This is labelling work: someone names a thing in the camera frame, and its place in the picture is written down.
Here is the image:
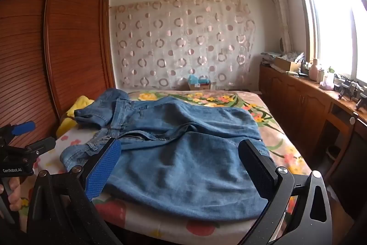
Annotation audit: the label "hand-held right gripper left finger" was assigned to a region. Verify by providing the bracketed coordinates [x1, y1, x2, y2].
[26, 137, 124, 245]

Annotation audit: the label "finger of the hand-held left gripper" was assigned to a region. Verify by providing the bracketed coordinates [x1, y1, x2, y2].
[25, 137, 57, 159]
[8, 121, 36, 137]

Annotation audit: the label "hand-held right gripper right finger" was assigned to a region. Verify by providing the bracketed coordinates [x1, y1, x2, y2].
[238, 139, 334, 245]

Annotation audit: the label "blue denim pants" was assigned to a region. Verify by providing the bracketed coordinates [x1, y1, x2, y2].
[60, 88, 270, 222]

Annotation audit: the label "person's left hand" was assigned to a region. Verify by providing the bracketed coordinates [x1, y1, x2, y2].
[0, 175, 23, 211]

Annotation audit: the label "yellow plush toy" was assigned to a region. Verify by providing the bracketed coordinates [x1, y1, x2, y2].
[56, 95, 96, 139]

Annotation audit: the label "beige floral blanket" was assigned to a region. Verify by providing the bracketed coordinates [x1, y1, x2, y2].
[126, 89, 313, 177]

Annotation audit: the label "brown wooden sideboard cabinet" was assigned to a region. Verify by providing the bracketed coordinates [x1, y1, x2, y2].
[259, 62, 367, 205]

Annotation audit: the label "brown wooden slatted wardrobe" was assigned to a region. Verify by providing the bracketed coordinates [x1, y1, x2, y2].
[0, 0, 117, 149]

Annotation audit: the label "small printed carton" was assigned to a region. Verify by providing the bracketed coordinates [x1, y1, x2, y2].
[189, 82, 216, 91]

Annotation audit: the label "open cardboard box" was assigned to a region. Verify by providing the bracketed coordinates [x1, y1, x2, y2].
[274, 56, 302, 72]

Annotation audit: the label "blue tissue pack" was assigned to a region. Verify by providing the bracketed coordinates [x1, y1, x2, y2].
[188, 75, 210, 85]

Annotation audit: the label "bottles on cabinet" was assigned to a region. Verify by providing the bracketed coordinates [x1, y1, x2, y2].
[308, 58, 319, 82]

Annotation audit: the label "pile of printed cloth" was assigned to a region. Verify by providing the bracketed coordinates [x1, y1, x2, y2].
[260, 51, 305, 62]

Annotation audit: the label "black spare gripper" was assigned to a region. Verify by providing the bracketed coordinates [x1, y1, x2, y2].
[337, 77, 367, 110]

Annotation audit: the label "beige window curtain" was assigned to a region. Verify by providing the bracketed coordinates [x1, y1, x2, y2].
[266, 0, 293, 54]

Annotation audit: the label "sheer ring pattern curtain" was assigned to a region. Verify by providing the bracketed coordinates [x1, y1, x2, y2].
[110, 0, 256, 91]

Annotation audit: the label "wooden frame window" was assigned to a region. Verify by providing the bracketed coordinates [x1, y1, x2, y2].
[291, 0, 367, 87]

